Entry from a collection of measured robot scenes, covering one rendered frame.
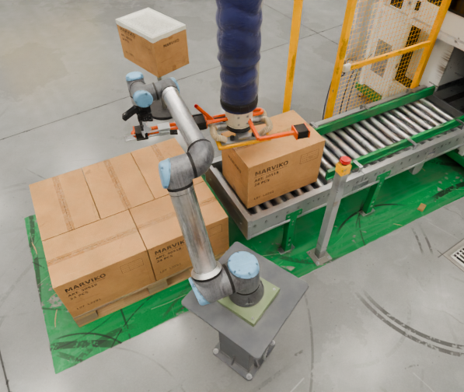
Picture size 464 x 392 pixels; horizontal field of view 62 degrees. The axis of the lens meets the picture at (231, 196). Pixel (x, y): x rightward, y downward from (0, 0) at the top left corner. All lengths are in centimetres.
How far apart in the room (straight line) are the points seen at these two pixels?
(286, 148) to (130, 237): 119
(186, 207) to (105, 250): 112
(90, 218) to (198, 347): 116
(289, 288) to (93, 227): 141
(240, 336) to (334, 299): 119
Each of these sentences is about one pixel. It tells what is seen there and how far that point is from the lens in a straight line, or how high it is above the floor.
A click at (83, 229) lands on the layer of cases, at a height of 54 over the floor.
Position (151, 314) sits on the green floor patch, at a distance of 298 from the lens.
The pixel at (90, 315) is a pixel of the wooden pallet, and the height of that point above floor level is 9.
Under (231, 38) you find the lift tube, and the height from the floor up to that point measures 175.
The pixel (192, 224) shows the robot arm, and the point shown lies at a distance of 169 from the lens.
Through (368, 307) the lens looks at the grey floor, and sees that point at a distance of 309.
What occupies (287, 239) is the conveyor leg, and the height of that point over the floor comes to 18.
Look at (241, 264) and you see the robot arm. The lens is 188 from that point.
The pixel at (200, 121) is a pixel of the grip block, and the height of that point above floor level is 123.
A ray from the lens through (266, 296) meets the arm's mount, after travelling 209.
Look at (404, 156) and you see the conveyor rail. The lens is 334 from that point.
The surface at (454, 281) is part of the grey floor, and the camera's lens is 346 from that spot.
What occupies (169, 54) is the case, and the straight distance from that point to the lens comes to 405.
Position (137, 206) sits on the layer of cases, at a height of 54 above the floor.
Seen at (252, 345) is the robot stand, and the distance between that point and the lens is 202.
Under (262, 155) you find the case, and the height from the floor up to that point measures 95.
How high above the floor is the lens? 263
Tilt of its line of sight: 47 degrees down
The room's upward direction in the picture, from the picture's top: 1 degrees counter-clockwise
